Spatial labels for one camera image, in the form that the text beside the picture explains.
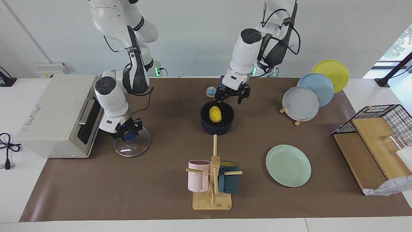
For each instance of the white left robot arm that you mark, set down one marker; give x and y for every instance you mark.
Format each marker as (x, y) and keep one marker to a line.
(248, 48)

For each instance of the glass lid with blue knob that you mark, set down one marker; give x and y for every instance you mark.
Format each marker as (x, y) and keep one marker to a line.
(138, 149)

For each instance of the small blue knob lid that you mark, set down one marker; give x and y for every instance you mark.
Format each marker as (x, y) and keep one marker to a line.
(210, 92)

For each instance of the grey plate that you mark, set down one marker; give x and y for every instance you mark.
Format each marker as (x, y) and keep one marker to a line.
(300, 103)

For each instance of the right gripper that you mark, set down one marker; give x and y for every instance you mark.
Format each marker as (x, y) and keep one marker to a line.
(111, 124)

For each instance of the pink ribbed mug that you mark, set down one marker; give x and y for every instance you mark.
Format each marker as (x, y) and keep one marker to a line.
(197, 178)

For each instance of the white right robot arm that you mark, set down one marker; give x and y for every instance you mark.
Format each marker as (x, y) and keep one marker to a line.
(112, 19)

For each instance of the yellow plate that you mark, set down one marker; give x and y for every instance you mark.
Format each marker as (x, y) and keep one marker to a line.
(333, 71)

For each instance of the brown table mat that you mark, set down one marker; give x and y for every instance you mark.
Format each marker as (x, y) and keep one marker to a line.
(161, 180)

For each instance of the dark teal mug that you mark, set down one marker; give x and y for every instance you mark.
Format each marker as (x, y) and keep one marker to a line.
(229, 183)

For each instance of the white wall socket box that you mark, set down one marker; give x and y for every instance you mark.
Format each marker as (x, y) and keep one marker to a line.
(50, 69)

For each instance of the beige toaster oven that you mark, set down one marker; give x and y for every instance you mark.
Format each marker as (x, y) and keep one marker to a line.
(51, 116)

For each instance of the wooden mug tree stand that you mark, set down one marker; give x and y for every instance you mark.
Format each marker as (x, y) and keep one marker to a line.
(212, 201)

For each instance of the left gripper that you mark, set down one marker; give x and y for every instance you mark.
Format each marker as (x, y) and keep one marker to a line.
(233, 80)

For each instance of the clear glass cup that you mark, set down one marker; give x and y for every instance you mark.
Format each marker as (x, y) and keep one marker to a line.
(391, 139)

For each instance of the light blue plate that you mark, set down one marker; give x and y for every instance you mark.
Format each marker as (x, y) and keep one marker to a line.
(318, 85)

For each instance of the white crumpled cloth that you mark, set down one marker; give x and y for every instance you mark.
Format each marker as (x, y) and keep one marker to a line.
(391, 187)

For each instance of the mint green plate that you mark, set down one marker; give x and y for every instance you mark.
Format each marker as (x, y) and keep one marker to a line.
(288, 166)

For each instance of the yellow lemon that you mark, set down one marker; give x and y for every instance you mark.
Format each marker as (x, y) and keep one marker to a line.
(215, 114)

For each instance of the white translucent container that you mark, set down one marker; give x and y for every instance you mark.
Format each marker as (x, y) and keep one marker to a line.
(405, 158)

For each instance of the black camera stand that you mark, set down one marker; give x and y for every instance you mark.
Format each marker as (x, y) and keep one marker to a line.
(391, 72)

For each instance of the wooden plate rack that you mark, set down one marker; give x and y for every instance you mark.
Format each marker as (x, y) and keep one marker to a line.
(298, 122)

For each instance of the black clamp mount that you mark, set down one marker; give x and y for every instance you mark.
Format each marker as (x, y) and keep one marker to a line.
(6, 80)

